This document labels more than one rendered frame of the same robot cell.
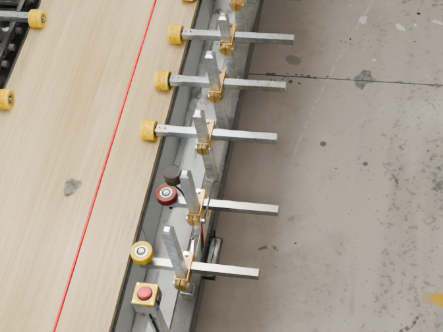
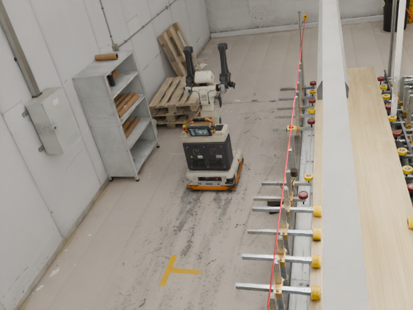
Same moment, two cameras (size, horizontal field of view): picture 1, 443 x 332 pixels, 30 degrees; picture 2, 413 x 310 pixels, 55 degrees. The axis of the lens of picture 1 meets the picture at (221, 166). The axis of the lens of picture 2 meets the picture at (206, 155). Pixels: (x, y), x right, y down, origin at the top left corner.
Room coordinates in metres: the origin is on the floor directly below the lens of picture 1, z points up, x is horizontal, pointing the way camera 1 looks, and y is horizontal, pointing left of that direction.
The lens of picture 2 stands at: (4.26, -0.50, 3.03)
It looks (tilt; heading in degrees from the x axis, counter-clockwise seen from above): 32 degrees down; 180
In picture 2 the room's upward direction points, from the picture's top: 12 degrees counter-clockwise
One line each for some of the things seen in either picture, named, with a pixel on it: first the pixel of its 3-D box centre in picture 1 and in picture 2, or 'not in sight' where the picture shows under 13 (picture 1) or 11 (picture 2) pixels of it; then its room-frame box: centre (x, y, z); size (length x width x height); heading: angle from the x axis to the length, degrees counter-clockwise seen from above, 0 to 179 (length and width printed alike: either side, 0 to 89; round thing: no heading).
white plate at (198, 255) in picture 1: (204, 232); not in sight; (1.59, 0.12, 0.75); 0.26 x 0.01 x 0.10; 160
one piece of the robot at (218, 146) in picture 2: not in sight; (208, 143); (0.03, -0.45, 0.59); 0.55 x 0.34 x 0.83; 69
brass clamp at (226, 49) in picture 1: (228, 39); (281, 256); (2.36, -0.13, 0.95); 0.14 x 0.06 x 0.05; 160
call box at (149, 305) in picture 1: (147, 298); (291, 131); (1.15, 0.30, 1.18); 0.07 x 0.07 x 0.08; 70
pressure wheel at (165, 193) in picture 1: (168, 199); (303, 198); (1.71, 0.22, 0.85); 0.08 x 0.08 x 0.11
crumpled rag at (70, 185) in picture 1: (70, 185); not in sight; (1.82, 0.57, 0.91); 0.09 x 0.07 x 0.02; 136
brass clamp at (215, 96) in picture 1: (217, 86); (284, 230); (2.12, -0.05, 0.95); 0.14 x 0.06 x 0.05; 160
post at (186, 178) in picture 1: (194, 209); (289, 193); (1.63, 0.13, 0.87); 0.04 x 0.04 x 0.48; 70
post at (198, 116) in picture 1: (206, 150); (287, 211); (1.87, 0.04, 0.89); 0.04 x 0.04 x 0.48; 70
